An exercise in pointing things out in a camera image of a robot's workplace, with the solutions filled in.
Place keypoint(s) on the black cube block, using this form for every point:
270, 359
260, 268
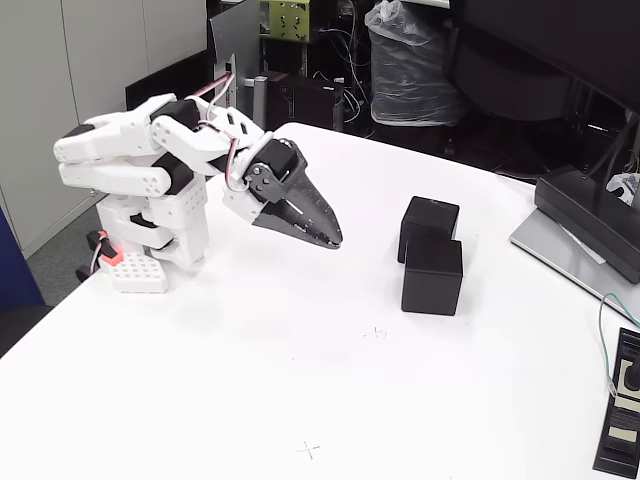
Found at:
432, 285
432, 217

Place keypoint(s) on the orange clamp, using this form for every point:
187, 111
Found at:
111, 256

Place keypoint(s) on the black flat panel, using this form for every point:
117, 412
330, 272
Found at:
165, 80

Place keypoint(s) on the bin with clear plastic bag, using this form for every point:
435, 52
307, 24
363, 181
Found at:
415, 75

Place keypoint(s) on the grey desktop computer tower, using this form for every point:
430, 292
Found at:
235, 30

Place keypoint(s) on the green metal box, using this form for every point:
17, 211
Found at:
285, 20

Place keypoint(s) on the black office chair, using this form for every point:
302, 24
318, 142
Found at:
500, 85

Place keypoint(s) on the blue partition panel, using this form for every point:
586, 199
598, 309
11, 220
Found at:
15, 270

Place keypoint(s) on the grey cabinet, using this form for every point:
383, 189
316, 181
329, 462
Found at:
30, 75

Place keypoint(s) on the silver monitor stand base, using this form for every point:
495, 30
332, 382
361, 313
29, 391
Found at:
550, 250

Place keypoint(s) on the black box on stand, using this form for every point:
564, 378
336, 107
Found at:
585, 220

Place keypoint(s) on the small clear plastic bag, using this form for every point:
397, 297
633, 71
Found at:
625, 185

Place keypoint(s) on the black flat device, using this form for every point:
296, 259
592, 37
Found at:
612, 450

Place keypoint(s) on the grey metal post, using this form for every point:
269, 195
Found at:
258, 105

